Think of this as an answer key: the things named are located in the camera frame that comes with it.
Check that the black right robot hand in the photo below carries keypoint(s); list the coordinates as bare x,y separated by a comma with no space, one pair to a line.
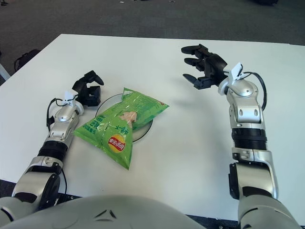
214,66

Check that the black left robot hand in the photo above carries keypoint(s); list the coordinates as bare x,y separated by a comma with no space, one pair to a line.
79,88

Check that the green chips snack bag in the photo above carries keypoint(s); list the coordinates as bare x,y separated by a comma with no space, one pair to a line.
133,107

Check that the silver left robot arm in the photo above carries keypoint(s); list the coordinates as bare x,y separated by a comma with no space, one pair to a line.
64,117

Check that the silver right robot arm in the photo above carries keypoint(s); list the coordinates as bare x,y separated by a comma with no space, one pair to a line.
245,112

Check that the white plate black rim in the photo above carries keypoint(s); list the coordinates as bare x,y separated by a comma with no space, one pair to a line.
109,102

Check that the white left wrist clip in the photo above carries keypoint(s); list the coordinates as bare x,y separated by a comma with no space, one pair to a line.
69,96

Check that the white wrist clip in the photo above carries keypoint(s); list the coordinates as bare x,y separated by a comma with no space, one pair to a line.
236,71
69,96

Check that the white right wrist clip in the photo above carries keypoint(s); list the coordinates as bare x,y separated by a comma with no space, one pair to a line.
236,71

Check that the black backpack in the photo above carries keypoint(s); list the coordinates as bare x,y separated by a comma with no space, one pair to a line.
26,58

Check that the black furniture piece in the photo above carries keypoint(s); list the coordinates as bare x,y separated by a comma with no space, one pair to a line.
265,1

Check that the grey robot torso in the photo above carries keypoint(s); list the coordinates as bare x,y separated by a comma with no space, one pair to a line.
107,210

